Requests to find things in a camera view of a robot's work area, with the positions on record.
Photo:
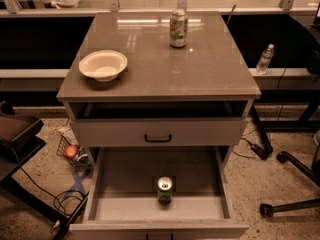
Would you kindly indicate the grey drawer cabinet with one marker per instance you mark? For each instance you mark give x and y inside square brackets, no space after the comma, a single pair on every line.
[206,79]

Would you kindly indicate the closed top drawer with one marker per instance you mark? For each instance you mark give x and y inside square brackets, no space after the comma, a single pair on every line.
[130,133]

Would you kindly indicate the open middle drawer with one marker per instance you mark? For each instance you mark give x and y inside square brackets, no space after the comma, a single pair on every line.
[122,202]

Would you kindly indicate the white green soda can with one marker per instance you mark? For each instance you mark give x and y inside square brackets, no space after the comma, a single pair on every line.
[178,28]

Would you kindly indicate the white paper bowl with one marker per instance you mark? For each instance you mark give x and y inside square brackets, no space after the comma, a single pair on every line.
[103,66]

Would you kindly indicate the orange fruit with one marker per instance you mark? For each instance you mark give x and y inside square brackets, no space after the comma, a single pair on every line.
[71,151]

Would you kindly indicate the clear plastic water bottle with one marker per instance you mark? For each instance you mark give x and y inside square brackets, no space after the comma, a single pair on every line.
[265,59]

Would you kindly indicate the black power adapter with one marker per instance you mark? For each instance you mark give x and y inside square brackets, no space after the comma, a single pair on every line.
[259,151]

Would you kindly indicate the dark chair at left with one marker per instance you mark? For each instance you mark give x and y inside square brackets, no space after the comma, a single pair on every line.
[18,139]

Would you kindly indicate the black drawer handle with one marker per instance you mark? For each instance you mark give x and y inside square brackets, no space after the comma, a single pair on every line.
[165,139]

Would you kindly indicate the wire basket with snacks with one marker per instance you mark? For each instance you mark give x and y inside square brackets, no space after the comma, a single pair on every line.
[68,138]

